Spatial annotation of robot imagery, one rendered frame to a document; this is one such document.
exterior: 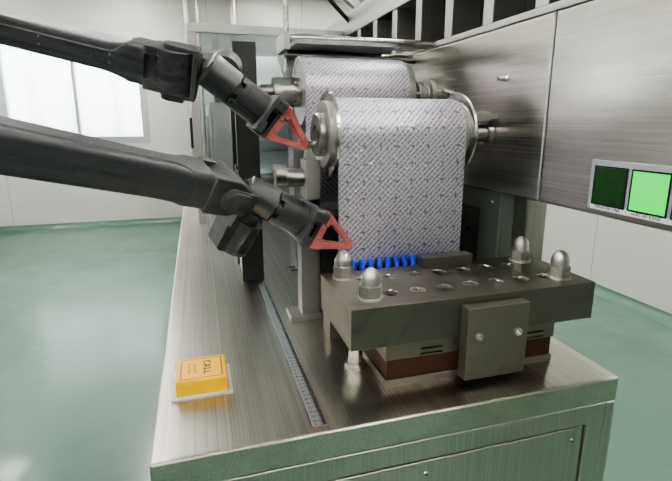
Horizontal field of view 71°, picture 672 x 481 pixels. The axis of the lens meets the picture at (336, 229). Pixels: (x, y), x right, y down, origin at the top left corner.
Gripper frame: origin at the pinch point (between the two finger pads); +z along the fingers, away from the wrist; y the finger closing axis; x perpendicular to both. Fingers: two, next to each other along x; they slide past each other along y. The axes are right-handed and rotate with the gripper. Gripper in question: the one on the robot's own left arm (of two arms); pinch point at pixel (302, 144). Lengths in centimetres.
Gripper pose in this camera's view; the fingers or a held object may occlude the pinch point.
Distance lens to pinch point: 84.0
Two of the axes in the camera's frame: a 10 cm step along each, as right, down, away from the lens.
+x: 5.9, -8.1, -0.1
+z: 7.4, 5.3, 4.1
